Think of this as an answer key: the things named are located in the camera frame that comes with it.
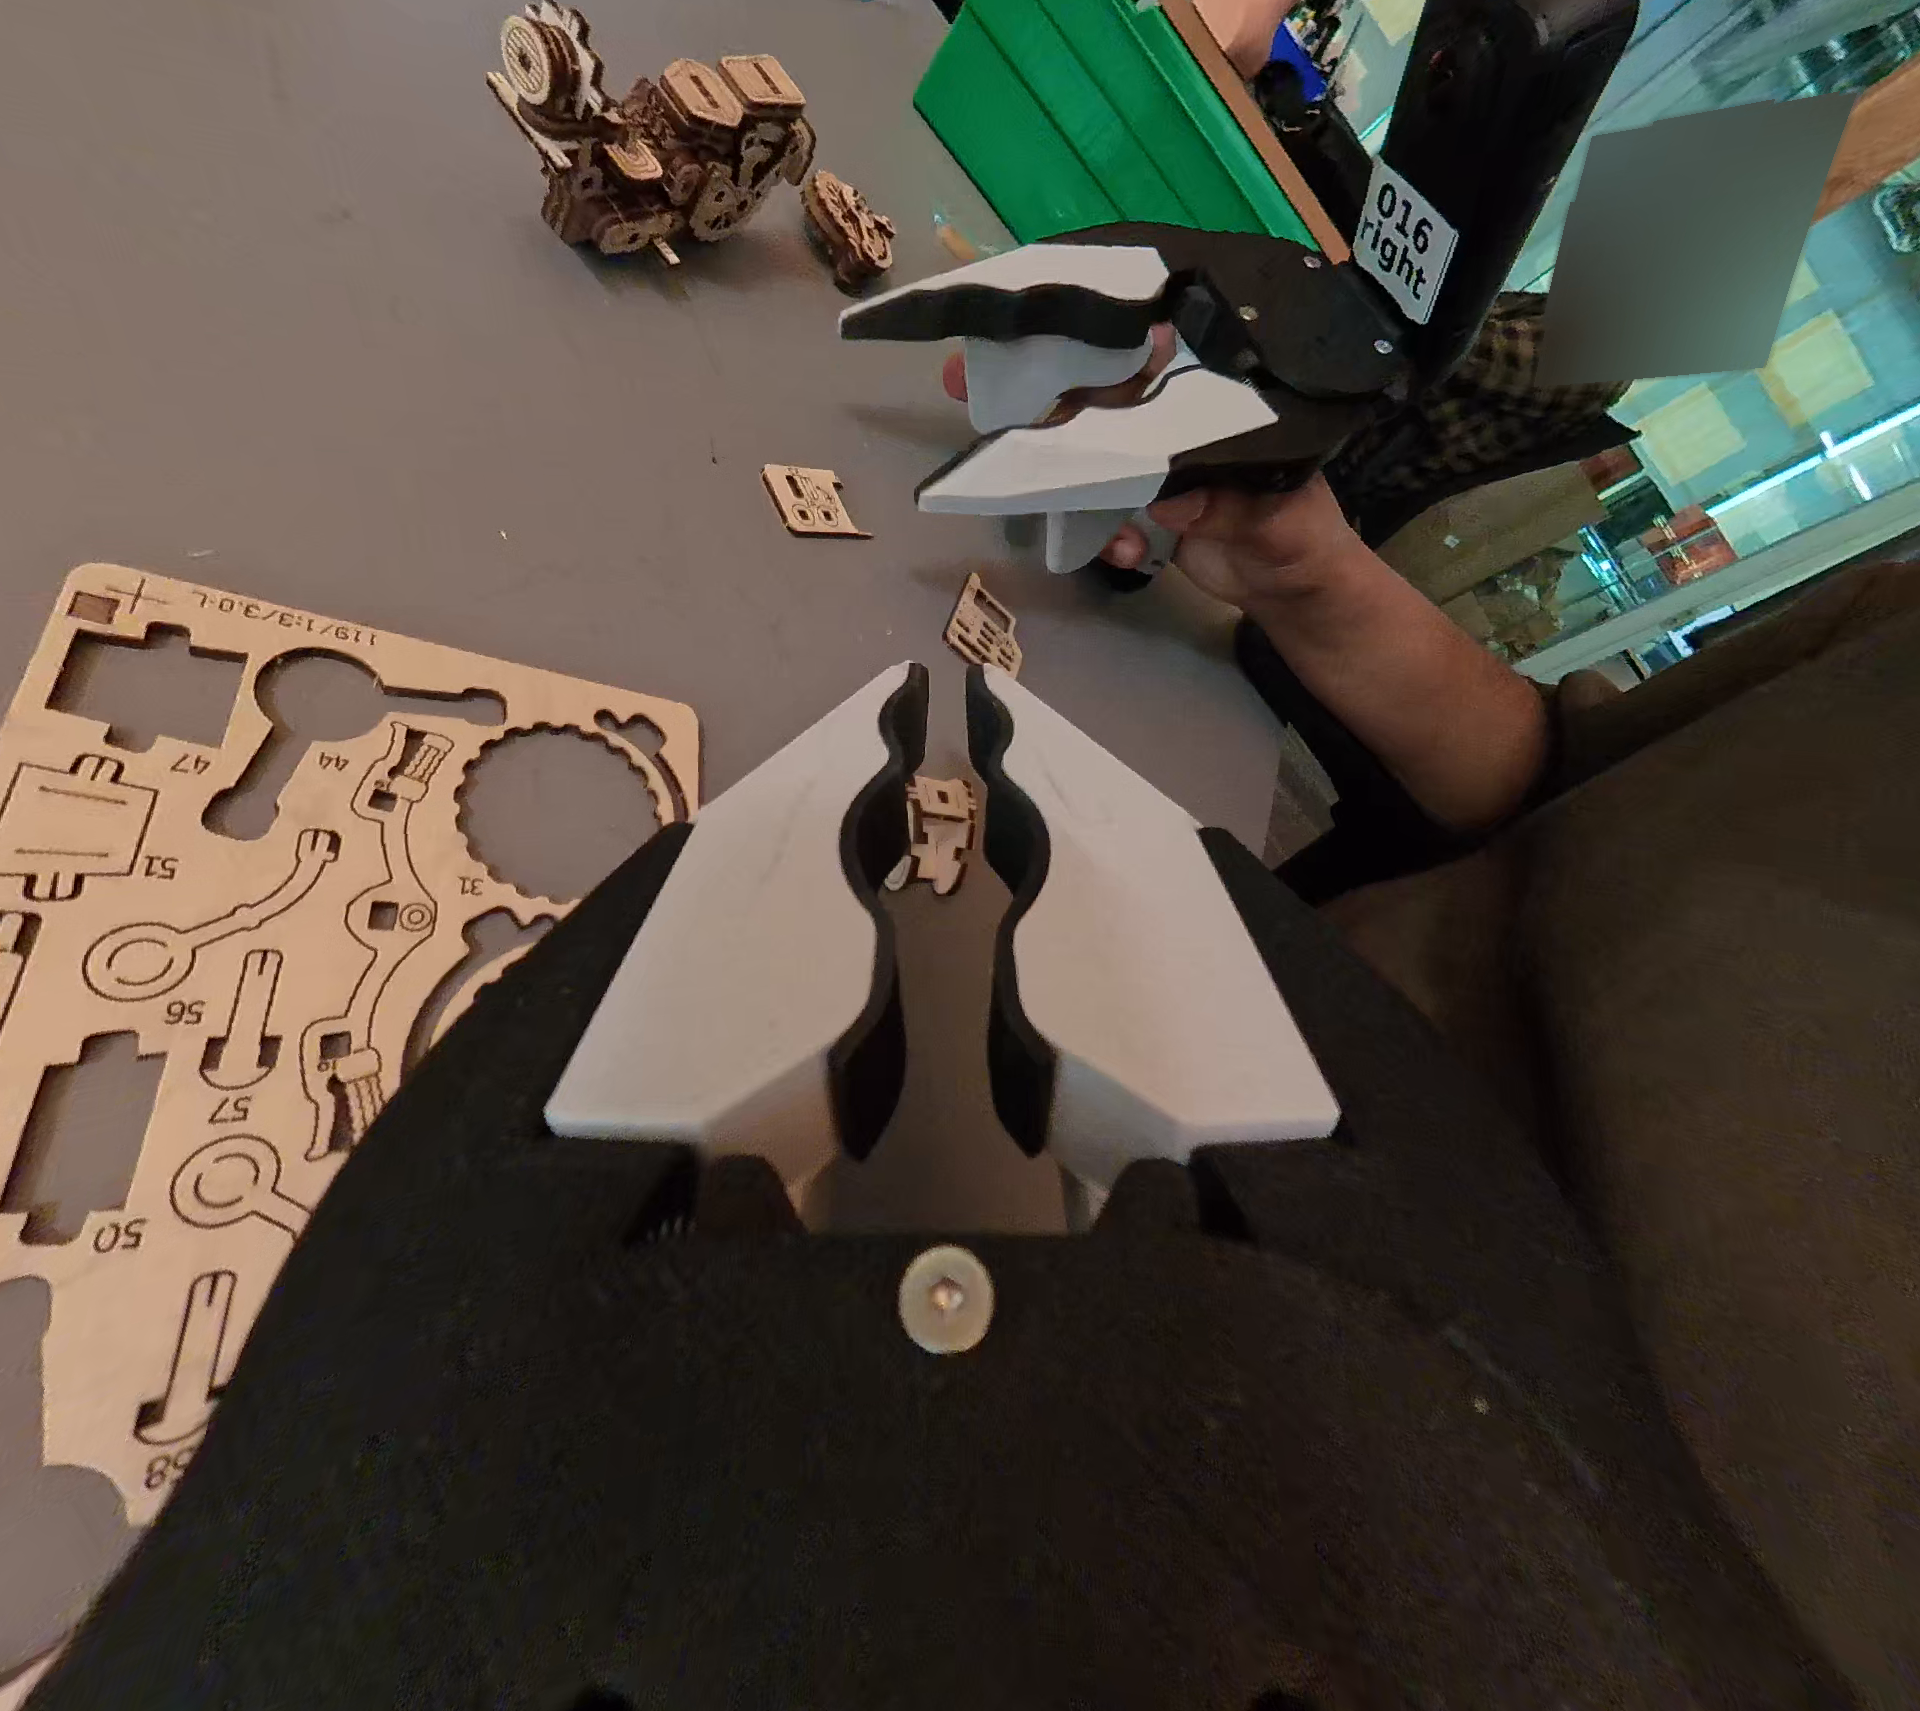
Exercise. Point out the wide wooden puzzle sheet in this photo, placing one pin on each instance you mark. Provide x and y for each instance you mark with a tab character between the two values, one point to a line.
195	963

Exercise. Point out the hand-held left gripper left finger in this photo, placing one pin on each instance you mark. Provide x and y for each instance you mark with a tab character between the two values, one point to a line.
706	976

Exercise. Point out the person's right hand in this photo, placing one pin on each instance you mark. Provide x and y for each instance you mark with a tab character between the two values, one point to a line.
1262	544

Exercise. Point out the cardboard box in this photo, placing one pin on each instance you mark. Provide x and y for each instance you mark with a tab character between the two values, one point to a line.
1479	537

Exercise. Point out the wooden puzzle piece with tab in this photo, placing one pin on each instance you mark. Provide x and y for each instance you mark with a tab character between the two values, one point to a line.
810	502

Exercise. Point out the grey desk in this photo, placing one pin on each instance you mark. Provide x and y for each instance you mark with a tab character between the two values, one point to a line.
301	317

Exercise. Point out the wooden motorcycle model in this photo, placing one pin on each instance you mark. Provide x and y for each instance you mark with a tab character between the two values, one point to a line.
662	152

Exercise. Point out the wooden wheel assembly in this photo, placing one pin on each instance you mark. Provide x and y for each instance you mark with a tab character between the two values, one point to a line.
854	226

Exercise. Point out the slotted wooden puzzle piece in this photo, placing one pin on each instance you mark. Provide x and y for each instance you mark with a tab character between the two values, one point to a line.
983	631

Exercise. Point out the wooden beam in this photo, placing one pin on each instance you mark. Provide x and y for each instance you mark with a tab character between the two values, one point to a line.
1874	139

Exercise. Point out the person's right forearm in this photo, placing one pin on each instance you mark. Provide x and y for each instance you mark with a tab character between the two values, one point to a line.
1412	706

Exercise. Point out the green plastic bin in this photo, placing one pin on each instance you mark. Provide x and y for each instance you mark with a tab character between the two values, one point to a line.
1078	93

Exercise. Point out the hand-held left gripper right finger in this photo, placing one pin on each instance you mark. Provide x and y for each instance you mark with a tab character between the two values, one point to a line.
1186	992

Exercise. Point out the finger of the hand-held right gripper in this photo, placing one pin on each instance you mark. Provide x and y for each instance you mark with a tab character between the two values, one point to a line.
1049	277
1078	460

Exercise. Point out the small wooden puzzle assembly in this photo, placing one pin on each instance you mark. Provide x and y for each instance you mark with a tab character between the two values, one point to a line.
943	831

